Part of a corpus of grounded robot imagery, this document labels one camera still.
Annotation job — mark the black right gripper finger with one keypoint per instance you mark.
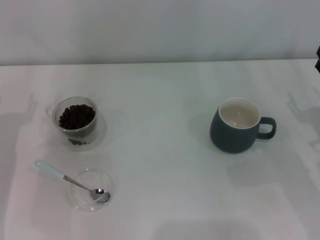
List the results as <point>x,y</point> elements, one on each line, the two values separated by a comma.
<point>318,51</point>
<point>318,66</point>

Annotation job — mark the dark green ceramic mug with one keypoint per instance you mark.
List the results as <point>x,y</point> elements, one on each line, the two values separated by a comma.
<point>232,140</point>

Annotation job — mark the double-wall glass cup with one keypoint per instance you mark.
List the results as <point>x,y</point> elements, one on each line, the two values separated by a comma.
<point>75,135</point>

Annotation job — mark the coffee beans pile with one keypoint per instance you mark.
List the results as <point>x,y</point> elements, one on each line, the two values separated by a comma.
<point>77,117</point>

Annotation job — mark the clear glass saucer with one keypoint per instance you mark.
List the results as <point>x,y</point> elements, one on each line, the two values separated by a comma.
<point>82,200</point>

